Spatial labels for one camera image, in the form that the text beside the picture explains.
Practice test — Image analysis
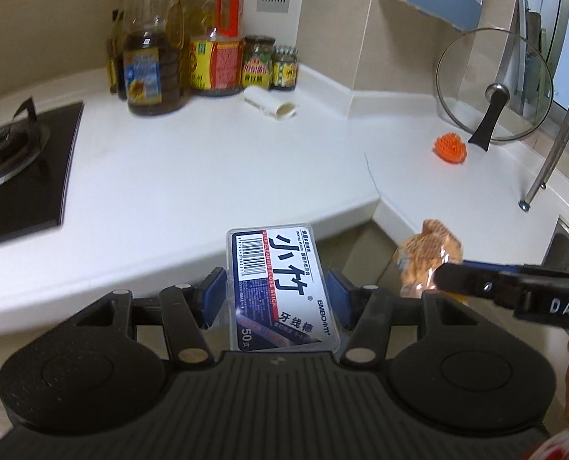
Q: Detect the orange plastic wrapper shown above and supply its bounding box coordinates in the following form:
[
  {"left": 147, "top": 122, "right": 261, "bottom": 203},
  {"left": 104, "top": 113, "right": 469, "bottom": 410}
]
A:
[{"left": 393, "top": 219, "right": 463, "bottom": 298}]

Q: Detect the floss pick box blue label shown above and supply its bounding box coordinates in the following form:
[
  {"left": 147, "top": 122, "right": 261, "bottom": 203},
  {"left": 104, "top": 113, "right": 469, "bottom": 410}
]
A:
[{"left": 226, "top": 223, "right": 340, "bottom": 353}]

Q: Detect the orange mesh scrubber ball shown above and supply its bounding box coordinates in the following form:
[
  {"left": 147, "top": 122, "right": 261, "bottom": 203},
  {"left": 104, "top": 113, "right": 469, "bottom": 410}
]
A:
[{"left": 433, "top": 133, "right": 467, "bottom": 164}]

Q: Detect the stainless steel sink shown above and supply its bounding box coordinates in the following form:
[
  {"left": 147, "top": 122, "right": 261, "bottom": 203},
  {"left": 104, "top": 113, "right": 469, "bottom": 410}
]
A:
[{"left": 543, "top": 217, "right": 569, "bottom": 270}]

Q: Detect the metal dish rack leg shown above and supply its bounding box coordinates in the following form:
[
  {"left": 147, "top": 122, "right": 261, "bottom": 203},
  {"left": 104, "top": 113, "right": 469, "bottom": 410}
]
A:
[{"left": 518, "top": 106, "right": 569, "bottom": 212}]

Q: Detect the white cardboard tube roll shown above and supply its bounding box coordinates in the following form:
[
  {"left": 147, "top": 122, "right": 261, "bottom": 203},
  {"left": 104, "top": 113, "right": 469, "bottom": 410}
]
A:
[{"left": 243, "top": 85, "right": 297, "bottom": 120}]

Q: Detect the black gas stove top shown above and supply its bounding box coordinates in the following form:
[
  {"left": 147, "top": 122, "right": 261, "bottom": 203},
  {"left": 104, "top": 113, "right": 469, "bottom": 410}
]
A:
[{"left": 0, "top": 98, "right": 84, "bottom": 243}]

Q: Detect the dark oil bottle blue label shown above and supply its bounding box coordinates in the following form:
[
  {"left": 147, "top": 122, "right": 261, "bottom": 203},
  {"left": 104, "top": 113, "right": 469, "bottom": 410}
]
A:
[{"left": 122, "top": 0, "right": 184, "bottom": 117}]

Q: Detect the soybean paste jar black lid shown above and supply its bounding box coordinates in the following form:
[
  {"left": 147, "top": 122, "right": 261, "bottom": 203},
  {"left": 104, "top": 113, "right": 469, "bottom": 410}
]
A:
[{"left": 241, "top": 35, "right": 275, "bottom": 89}]

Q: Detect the small jar checkered lid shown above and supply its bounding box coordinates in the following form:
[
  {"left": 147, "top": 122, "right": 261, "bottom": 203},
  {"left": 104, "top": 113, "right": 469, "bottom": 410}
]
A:
[{"left": 271, "top": 45, "right": 298, "bottom": 90}]

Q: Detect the yellow oil bottle behind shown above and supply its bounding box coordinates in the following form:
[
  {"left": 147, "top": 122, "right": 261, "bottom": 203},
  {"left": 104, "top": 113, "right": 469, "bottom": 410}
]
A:
[{"left": 107, "top": 0, "right": 128, "bottom": 101}]

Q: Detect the glass pot lid black handle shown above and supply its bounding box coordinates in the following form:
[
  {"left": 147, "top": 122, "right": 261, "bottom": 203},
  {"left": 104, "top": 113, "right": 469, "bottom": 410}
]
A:
[{"left": 434, "top": 27, "right": 554, "bottom": 151}]

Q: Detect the oil bottle red handle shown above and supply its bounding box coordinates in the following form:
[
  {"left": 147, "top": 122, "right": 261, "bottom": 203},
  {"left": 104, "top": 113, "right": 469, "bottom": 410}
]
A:
[{"left": 189, "top": 0, "right": 243, "bottom": 97}]

